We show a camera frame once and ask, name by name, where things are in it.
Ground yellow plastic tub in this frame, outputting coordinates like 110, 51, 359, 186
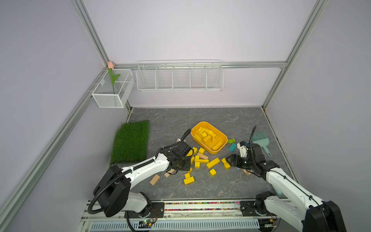
191, 121, 228, 155

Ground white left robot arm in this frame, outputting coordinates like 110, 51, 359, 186
87, 141, 194, 218

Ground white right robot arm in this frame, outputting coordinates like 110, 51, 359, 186
226, 142, 346, 232

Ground green plastic dustpan brush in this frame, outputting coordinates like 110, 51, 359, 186
253, 132, 272, 157

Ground natural wood centre block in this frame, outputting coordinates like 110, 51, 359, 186
196, 153, 209, 160

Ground natural wood long block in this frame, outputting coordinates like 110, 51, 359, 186
164, 169, 177, 178

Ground yellow flat horizontal block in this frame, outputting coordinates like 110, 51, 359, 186
195, 159, 209, 164

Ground yellow block bottom wide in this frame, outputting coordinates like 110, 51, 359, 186
184, 177, 195, 185

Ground teal block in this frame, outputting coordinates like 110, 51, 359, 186
229, 143, 237, 152

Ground yellow cube lower right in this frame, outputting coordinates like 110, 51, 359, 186
224, 162, 231, 170

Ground natural wood block lower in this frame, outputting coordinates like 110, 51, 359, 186
150, 175, 160, 186

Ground yellow small cube right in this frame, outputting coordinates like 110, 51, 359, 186
209, 169, 216, 177

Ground green artificial grass mat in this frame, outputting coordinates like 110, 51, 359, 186
110, 120, 150, 165

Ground white mesh corner basket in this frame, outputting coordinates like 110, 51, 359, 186
92, 68, 135, 108

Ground pink artificial tulip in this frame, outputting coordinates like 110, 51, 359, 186
108, 61, 120, 94

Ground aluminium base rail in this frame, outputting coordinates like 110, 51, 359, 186
77, 199, 296, 232

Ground white wire shelf basket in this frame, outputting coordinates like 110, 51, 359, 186
136, 60, 224, 91

